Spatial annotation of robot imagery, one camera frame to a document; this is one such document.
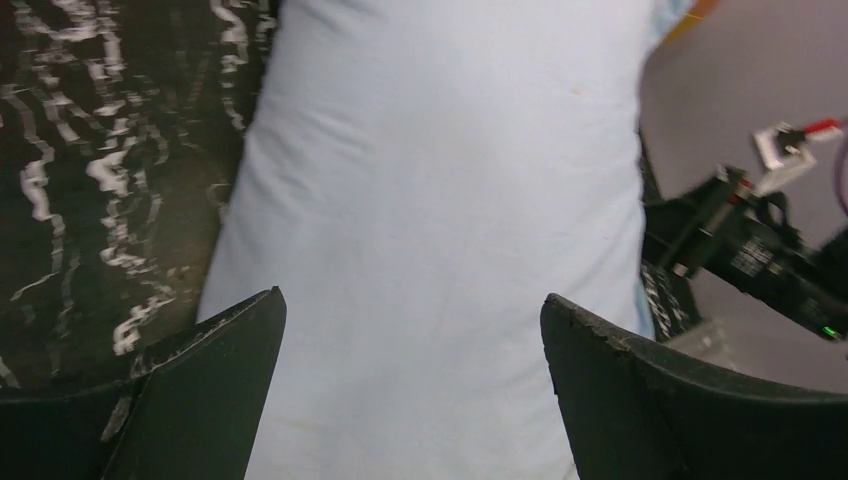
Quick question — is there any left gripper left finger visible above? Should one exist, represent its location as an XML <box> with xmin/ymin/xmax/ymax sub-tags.
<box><xmin>1</xmin><ymin>288</ymin><xmax>286</xmax><ymax>479</ymax></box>

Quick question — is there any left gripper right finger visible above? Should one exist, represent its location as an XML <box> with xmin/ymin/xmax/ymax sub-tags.
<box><xmin>540</xmin><ymin>294</ymin><xmax>847</xmax><ymax>480</ymax></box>

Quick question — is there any light blue pillowcase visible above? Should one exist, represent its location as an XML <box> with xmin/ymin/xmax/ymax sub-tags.
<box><xmin>199</xmin><ymin>0</ymin><xmax>691</xmax><ymax>479</ymax></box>

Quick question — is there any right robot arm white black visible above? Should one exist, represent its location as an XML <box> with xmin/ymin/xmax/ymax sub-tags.
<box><xmin>644</xmin><ymin>166</ymin><xmax>847</xmax><ymax>341</ymax></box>

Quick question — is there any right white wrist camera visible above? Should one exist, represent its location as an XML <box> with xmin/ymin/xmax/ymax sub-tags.
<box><xmin>752</xmin><ymin>117</ymin><xmax>847</xmax><ymax>197</ymax></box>

